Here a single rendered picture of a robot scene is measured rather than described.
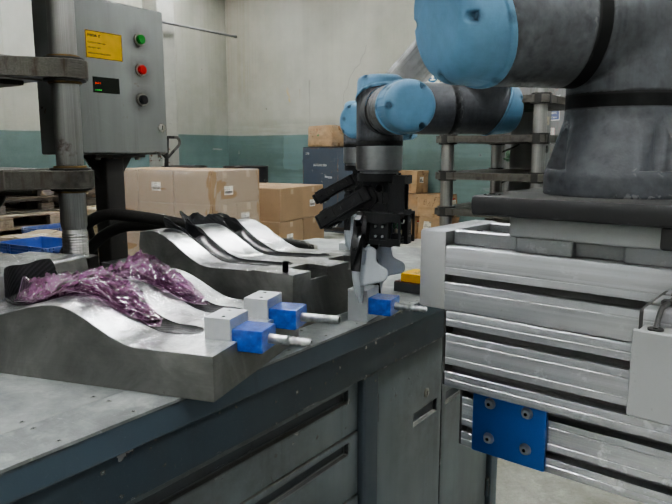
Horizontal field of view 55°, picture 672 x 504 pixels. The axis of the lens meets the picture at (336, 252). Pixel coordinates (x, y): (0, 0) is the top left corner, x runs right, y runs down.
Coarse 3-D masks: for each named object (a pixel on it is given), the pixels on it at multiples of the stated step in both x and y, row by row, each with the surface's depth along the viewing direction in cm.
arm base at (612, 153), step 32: (576, 96) 63; (608, 96) 60; (640, 96) 59; (576, 128) 62; (608, 128) 60; (640, 128) 59; (576, 160) 61; (608, 160) 59; (640, 160) 58; (544, 192) 66; (576, 192) 61; (608, 192) 59; (640, 192) 58
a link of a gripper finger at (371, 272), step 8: (368, 248) 103; (368, 256) 103; (376, 256) 103; (368, 264) 103; (376, 264) 103; (352, 272) 103; (360, 272) 103; (368, 272) 103; (376, 272) 102; (384, 272) 102; (352, 280) 104; (360, 280) 103; (368, 280) 103; (376, 280) 102; (384, 280) 102; (360, 288) 103; (360, 296) 104
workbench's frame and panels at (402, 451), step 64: (384, 320) 111; (256, 384) 85; (320, 384) 105; (384, 384) 125; (64, 448) 63; (128, 448) 69; (192, 448) 83; (256, 448) 97; (320, 448) 109; (384, 448) 127; (448, 448) 153
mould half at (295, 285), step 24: (144, 240) 120; (168, 240) 116; (192, 240) 119; (216, 240) 123; (240, 240) 126; (264, 240) 131; (168, 264) 117; (192, 264) 113; (216, 264) 113; (240, 264) 112; (336, 264) 109; (216, 288) 110; (240, 288) 107; (264, 288) 104; (288, 288) 101; (312, 288) 104; (336, 288) 110; (312, 312) 105; (336, 312) 111
